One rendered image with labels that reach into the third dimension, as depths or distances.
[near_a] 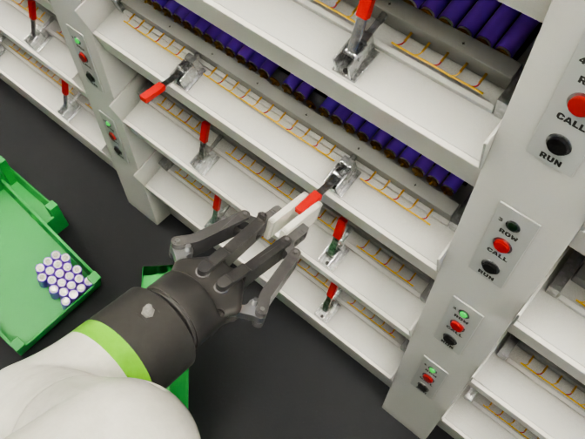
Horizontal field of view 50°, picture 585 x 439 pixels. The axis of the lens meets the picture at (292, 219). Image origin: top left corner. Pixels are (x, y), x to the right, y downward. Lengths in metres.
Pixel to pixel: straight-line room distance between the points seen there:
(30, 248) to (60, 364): 0.86
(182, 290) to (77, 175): 0.97
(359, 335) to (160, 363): 0.59
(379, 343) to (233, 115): 0.47
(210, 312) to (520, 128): 0.31
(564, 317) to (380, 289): 0.29
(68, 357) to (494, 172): 0.38
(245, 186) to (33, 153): 0.73
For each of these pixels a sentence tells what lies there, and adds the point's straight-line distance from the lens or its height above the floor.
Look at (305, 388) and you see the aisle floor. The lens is 1.23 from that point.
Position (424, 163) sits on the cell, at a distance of 0.76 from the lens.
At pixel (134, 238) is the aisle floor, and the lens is 1.41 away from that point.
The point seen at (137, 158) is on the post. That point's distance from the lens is 1.23.
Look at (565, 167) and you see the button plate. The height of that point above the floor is 0.79.
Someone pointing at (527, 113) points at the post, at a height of 0.82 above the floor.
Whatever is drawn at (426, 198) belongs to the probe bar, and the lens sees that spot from 0.74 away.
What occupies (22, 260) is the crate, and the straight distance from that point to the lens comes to 1.38.
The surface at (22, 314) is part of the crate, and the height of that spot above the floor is 0.03.
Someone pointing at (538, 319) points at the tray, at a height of 0.54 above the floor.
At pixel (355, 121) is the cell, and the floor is 0.58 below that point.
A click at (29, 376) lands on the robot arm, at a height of 0.72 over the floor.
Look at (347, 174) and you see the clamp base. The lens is 0.76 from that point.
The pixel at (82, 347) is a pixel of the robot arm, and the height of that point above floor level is 0.69.
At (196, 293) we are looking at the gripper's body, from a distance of 0.60.
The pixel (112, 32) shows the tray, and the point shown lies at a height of 0.54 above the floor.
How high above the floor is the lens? 1.18
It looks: 58 degrees down
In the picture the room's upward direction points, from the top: straight up
